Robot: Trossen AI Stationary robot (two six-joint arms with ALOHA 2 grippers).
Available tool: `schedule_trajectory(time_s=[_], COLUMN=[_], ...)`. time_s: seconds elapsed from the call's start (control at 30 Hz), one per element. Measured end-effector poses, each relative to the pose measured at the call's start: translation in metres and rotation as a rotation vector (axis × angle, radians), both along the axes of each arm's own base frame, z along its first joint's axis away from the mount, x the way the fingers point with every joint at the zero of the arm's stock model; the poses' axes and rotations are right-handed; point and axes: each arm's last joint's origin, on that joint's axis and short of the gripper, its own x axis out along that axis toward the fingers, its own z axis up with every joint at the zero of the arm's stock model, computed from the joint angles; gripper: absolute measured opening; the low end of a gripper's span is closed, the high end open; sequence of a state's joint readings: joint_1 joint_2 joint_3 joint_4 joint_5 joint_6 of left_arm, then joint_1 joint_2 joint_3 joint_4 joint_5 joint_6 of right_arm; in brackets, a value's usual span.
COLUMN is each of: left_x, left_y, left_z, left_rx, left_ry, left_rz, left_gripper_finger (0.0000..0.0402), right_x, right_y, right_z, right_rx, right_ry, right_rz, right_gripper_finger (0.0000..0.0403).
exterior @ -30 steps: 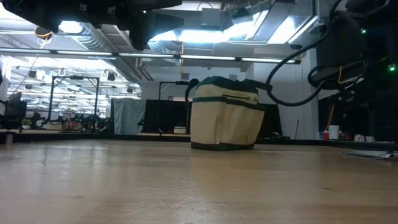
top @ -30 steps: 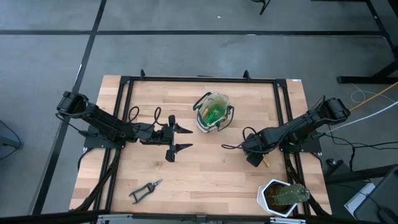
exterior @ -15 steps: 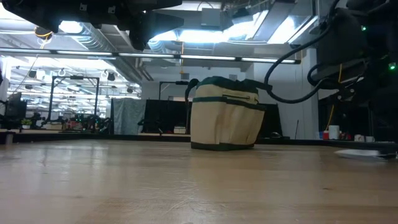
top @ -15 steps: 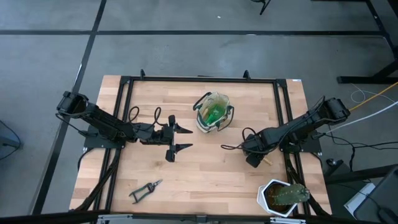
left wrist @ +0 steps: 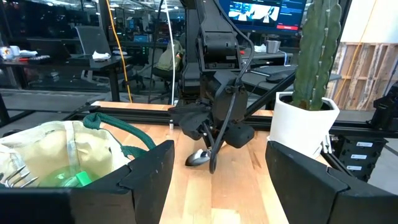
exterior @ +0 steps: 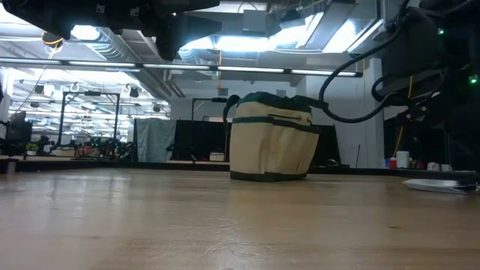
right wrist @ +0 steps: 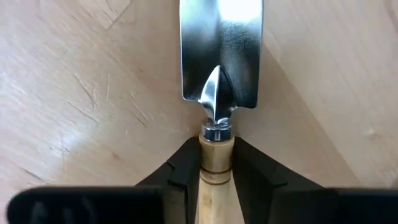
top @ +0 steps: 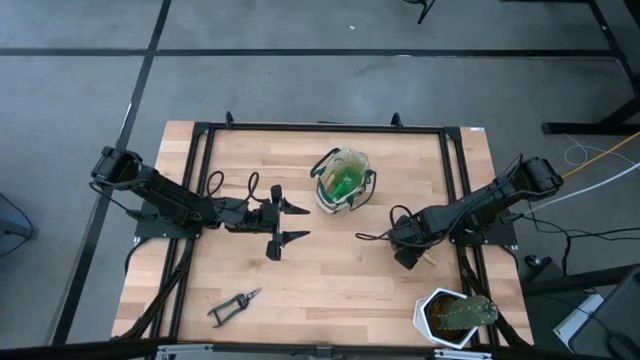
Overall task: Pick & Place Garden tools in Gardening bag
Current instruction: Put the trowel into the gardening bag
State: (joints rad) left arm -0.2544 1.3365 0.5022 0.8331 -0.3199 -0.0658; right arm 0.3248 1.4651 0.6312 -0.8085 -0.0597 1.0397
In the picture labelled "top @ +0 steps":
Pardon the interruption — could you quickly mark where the black aluminium crossbar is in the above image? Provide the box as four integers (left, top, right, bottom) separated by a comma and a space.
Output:
0, 338, 640, 360

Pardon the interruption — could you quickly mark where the white angular plant pot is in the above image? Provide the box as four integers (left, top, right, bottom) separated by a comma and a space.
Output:
412, 287, 489, 350

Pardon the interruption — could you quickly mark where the cream and green gardening bag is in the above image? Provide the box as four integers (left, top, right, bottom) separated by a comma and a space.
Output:
309, 146, 378, 215

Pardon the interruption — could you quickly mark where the yellow cable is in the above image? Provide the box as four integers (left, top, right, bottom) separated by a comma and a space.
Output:
562, 130, 640, 179

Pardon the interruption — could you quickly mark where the black chair base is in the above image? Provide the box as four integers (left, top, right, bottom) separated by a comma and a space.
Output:
402, 0, 437, 25

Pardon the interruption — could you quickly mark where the white flat box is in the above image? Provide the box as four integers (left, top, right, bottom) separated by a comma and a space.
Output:
552, 293, 606, 351

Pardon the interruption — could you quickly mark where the green transparent spray bottle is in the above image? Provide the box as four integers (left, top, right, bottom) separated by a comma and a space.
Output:
327, 166, 364, 201

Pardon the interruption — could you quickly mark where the black aluminium table frame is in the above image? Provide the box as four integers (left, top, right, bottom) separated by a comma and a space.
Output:
110, 110, 534, 351

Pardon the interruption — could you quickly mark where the black floor stand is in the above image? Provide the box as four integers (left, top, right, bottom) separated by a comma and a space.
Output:
499, 0, 640, 136

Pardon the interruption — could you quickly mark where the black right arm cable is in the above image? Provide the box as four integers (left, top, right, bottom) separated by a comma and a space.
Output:
355, 203, 416, 242

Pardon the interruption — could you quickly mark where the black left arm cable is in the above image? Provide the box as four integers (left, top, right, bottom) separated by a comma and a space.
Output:
206, 170, 226, 200
243, 171, 262, 204

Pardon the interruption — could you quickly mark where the black floor cable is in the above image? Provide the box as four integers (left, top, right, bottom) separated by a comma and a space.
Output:
524, 199, 640, 277

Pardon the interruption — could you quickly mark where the black equipment case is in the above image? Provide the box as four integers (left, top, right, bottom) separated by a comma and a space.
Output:
568, 264, 640, 360

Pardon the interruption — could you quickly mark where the green cactus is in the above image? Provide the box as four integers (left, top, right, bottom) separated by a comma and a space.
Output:
439, 294, 500, 331

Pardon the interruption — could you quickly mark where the white cable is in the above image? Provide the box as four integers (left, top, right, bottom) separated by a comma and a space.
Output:
522, 134, 640, 215

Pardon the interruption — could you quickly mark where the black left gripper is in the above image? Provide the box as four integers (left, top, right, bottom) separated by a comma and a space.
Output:
223, 184, 312, 262

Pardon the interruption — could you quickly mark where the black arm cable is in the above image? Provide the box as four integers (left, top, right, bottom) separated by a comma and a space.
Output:
243, 171, 262, 204
206, 170, 226, 200
355, 203, 416, 242

